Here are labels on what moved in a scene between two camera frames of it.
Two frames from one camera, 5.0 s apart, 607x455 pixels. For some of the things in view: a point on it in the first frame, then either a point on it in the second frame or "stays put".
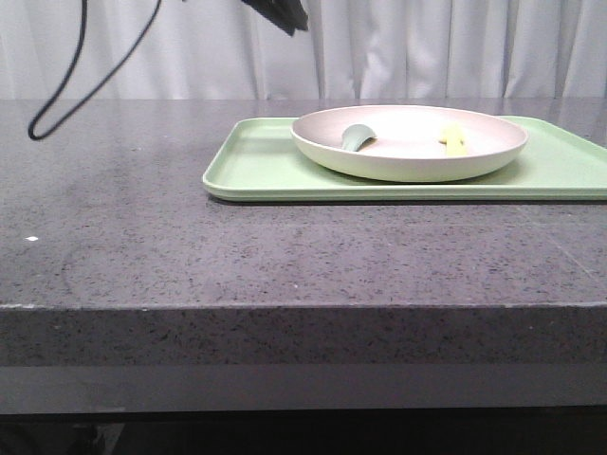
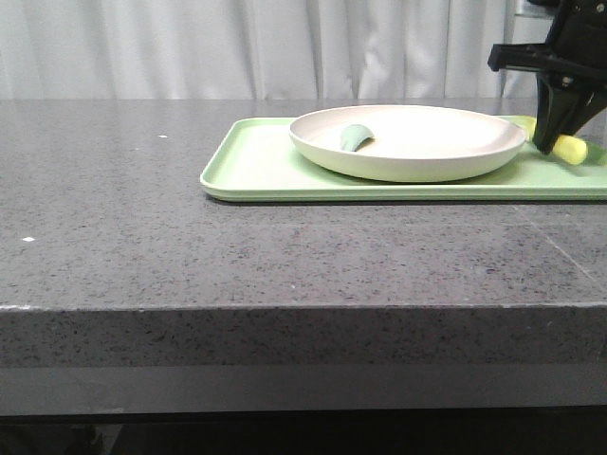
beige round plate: x=408 y=147 stays put
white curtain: x=212 y=49 stays put
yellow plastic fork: x=454 y=139 -> x=570 y=149
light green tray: x=563 y=158 stays put
